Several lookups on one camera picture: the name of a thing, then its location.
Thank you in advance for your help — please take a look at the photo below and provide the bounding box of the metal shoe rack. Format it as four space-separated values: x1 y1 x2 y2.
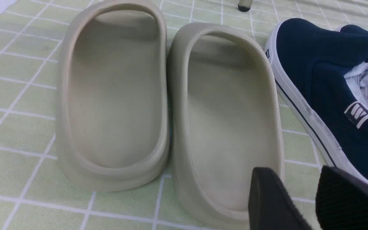
237 0 253 12

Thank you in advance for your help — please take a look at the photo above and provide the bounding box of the tan slide sandal right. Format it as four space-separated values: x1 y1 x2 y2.
167 22 284 230

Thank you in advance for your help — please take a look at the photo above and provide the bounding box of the tan slide sandal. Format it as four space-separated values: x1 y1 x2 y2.
167 22 284 230
56 0 170 192

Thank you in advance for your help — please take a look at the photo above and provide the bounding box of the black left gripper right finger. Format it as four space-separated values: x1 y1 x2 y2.
315 166 368 230

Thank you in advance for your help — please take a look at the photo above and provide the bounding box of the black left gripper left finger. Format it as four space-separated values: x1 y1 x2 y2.
248 167 312 230

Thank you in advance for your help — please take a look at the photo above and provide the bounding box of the tan slide sandal left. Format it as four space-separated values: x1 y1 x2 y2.
56 0 170 192

